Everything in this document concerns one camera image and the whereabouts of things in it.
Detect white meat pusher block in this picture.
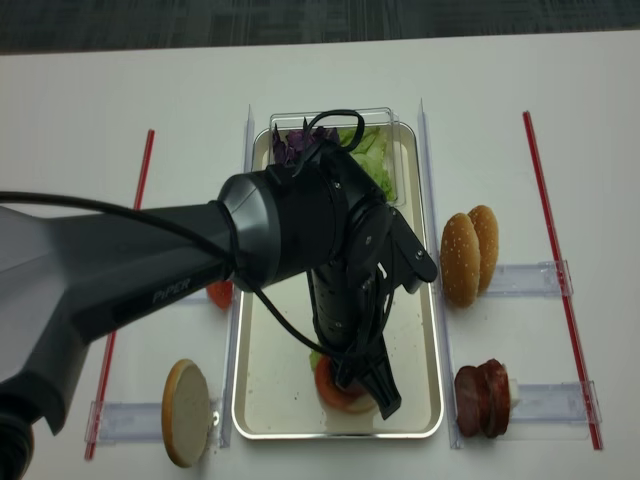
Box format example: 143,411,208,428
503,364,521,416

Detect clear meat pusher track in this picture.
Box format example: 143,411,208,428
510,382,601,425

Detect clear right divider wall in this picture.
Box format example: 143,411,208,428
417,100,464,450

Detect silver metal tray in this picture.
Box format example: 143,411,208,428
232,123,443,440

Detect lettuce under burger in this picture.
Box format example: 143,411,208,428
309,350,323,371

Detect clear bun bottom track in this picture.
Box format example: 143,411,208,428
83,398,226,445

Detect rear dark meat slice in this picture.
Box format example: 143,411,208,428
480,359,511,438

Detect purple cabbage leaves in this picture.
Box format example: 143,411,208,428
271,126,340,166

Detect sesame bun half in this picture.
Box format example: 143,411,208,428
468,205,499,293
440,213,480,308

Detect tomato slice on burger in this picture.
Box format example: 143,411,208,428
314,355,375,414

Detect upright white bun bottom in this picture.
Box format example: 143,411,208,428
161,359,211,468

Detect front dark meat slice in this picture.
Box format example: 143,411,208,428
454,366,491,437

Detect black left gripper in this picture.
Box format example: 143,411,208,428
308,262,402,420

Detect inner sesame bun half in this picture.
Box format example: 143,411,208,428
468,205,499,293

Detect upright tomato slice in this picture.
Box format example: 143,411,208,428
206,281,234,311

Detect green lettuce leaves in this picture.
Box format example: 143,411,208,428
350,126,395,202

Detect red right rail strip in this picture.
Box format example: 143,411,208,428
522,111,604,451

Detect red rail strip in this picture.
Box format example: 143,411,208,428
522,111,604,451
82,129,156,460

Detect red left rail strip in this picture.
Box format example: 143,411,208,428
82,129,156,460

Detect grey left Piper robot arm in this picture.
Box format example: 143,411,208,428
1,146,437,479

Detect dark meat slice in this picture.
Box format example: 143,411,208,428
454,366,491,437
480,359,511,438

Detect outer sesame bun half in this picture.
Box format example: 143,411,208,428
440,213,480,308

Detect clear plastic salad container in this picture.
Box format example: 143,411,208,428
255,107,405,207

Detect clear bun pusher track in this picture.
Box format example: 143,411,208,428
484,261,574,298

